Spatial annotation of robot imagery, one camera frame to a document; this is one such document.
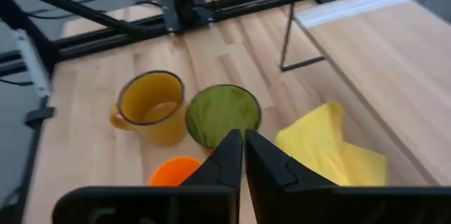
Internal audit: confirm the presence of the black table clamp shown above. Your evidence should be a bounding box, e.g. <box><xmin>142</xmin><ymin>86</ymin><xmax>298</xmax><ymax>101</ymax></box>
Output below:
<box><xmin>23</xmin><ymin>106</ymin><xmax>56</xmax><ymax>129</ymax></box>

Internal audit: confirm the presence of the wooden shelf with black legs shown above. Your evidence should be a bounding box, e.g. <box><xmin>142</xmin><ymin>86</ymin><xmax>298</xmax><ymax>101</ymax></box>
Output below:
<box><xmin>280</xmin><ymin>0</ymin><xmax>451</xmax><ymax>187</ymax></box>

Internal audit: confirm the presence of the yellow cloth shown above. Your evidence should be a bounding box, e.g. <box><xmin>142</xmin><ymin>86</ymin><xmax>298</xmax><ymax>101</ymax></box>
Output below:
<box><xmin>273</xmin><ymin>101</ymin><xmax>388</xmax><ymax>187</ymax></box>

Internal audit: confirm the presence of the amber yellow mug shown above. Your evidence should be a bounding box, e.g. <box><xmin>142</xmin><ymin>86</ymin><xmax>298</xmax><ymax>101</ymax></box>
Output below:
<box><xmin>109</xmin><ymin>70</ymin><xmax>187</xmax><ymax>147</ymax></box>

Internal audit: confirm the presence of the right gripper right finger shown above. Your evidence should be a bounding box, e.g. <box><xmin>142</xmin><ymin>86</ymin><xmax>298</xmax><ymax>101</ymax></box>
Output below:
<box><xmin>244</xmin><ymin>128</ymin><xmax>451</xmax><ymax>224</ymax></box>

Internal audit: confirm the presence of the green faceted glass tumbler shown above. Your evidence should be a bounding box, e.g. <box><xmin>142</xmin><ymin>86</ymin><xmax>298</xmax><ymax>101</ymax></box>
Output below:
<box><xmin>185</xmin><ymin>83</ymin><xmax>262</xmax><ymax>150</ymax></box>

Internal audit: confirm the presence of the black metal rig frame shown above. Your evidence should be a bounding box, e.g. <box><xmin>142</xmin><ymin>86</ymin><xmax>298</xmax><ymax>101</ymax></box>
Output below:
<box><xmin>0</xmin><ymin>0</ymin><xmax>404</xmax><ymax>224</ymax></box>

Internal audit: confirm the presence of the white light bar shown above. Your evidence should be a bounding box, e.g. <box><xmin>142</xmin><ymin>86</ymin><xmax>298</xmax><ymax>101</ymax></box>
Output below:
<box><xmin>13</xmin><ymin>29</ymin><xmax>51</xmax><ymax>98</ymax></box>

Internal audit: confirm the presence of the orange plastic cup with handle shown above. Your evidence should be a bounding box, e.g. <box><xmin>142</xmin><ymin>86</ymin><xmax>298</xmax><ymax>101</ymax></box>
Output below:
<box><xmin>147</xmin><ymin>156</ymin><xmax>204</xmax><ymax>187</ymax></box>

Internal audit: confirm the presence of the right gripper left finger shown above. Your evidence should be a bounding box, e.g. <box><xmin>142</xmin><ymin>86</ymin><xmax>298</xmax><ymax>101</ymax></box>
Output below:
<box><xmin>51</xmin><ymin>128</ymin><xmax>245</xmax><ymax>224</ymax></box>

